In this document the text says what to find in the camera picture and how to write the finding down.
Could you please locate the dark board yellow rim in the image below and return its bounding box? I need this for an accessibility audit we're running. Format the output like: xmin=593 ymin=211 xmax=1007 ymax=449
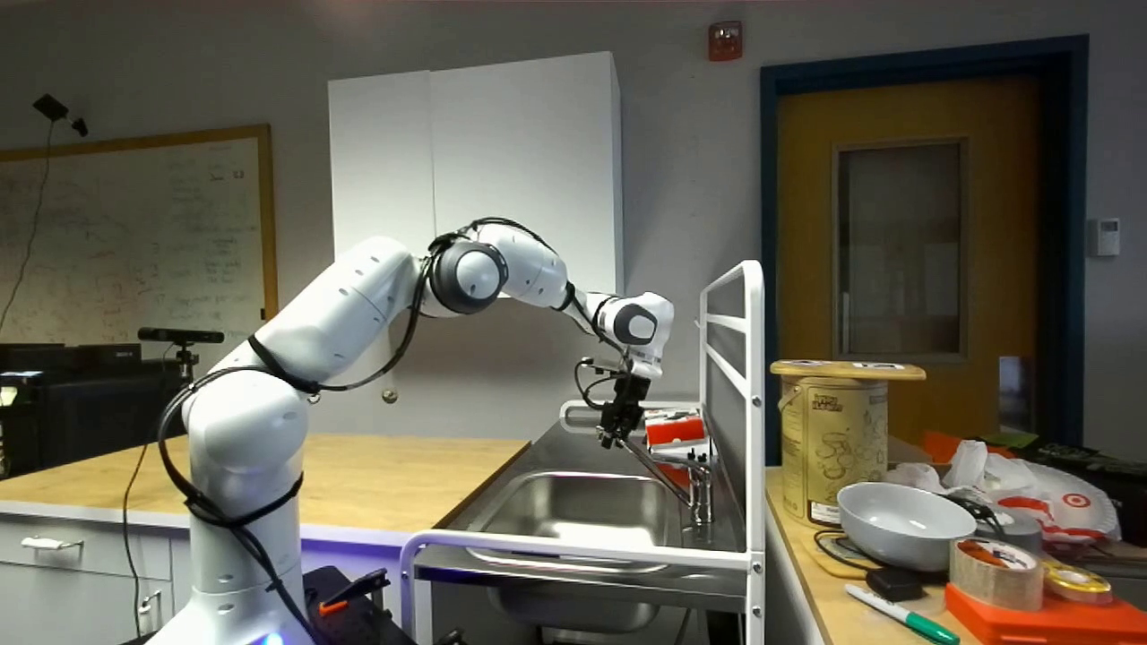
xmin=809 ymin=521 xmax=890 ymax=588

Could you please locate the white dish cloth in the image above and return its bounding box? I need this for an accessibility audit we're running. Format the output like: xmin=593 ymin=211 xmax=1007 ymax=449
xmin=552 ymin=518 xmax=662 ymax=556

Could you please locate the green and white marker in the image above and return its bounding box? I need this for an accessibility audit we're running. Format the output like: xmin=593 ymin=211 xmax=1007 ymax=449
xmin=841 ymin=580 xmax=966 ymax=645

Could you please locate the yellow wooden door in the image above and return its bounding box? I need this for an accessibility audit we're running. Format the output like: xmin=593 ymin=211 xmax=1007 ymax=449
xmin=774 ymin=75 xmax=1046 ymax=453

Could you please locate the light wooden board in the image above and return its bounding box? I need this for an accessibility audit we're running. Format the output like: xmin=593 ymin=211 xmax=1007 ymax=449
xmin=767 ymin=353 xmax=932 ymax=385

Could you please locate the stainless steel sink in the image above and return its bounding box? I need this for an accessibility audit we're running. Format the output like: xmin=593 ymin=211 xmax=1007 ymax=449
xmin=433 ymin=415 xmax=749 ymax=636

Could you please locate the white metal rack frame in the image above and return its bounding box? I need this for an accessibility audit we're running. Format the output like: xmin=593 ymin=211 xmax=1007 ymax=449
xmin=399 ymin=257 xmax=770 ymax=645

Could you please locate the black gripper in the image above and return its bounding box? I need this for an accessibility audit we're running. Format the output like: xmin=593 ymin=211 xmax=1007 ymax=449
xmin=595 ymin=369 xmax=656 ymax=457

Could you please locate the red fire alarm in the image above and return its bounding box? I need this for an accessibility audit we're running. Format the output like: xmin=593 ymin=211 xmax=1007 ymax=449
xmin=707 ymin=17 xmax=745 ymax=63

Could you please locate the white wall cabinet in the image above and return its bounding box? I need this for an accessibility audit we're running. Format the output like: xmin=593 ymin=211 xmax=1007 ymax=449
xmin=325 ymin=45 xmax=626 ymax=300

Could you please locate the white bowl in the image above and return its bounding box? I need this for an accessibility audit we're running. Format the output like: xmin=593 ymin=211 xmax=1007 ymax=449
xmin=834 ymin=478 xmax=982 ymax=575

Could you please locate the black and red base device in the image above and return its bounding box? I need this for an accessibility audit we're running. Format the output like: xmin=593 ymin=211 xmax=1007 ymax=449
xmin=298 ymin=562 xmax=417 ymax=645

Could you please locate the chrome tap base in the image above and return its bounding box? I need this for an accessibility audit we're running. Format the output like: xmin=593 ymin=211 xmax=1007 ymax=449
xmin=680 ymin=444 xmax=721 ymax=537

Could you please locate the dark blue door frame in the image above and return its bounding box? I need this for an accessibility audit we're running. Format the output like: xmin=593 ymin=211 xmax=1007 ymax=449
xmin=755 ymin=32 xmax=1095 ymax=468

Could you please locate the orange flat box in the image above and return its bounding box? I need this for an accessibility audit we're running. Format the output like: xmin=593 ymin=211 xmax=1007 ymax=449
xmin=943 ymin=580 xmax=1147 ymax=645

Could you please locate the grey drawer cabinet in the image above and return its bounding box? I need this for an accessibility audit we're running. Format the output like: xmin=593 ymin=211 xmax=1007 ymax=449
xmin=0 ymin=510 xmax=201 ymax=645

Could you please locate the red and white package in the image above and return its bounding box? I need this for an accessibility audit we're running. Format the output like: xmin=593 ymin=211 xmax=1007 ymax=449
xmin=642 ymin=407 xmax=712 ymax=451

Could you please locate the thin black camera cable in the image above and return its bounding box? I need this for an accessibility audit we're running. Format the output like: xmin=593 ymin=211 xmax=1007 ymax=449
xmin=0 ymin=113 xmax=61 ymax=333

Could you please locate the white wall thermostat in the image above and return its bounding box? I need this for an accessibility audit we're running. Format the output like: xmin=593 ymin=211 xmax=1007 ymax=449
xmin=1090 ymin=214 xmax=1126 ymax=260

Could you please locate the wood framed whiteboard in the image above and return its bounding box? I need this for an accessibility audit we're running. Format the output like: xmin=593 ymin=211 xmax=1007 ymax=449
xmin=0 ymin=121 xmax=287 ymax=351

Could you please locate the gold tin lid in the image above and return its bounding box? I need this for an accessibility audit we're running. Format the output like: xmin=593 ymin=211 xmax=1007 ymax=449
xmin=1043 ymin=562 xmax=1120 ymax=609

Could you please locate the black mounted camera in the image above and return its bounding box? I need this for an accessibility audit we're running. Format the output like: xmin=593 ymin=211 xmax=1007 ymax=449
xmin=29 ymin=88 xmax=92 ymax=140

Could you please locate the chrome tap spout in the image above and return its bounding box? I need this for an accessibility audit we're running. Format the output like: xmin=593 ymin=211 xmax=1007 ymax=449
xmin=621 ymin=435 xmax=699 ymax=493

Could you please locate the small black block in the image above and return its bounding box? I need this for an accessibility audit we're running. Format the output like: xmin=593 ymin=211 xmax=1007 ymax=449
xmin=865 ymin=567 xmax=929 ymax=605

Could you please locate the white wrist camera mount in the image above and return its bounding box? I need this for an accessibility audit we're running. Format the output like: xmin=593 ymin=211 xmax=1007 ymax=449
xmin=571 ymin=351 xmax=621 ymax=415

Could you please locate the black box appliance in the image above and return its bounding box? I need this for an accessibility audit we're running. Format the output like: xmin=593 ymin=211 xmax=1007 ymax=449
xmin=0 ymin=341 xmax=193 ymax=478

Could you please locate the white plastic bag red logo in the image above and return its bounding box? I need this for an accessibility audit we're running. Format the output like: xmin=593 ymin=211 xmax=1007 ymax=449
xmin=890 ymin=435 xmax=1126 ymax=548

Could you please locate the black stereo camera bar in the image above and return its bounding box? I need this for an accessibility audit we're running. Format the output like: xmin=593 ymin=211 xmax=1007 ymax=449
xmin=132 ymin=323 xmax=231 ymax=385

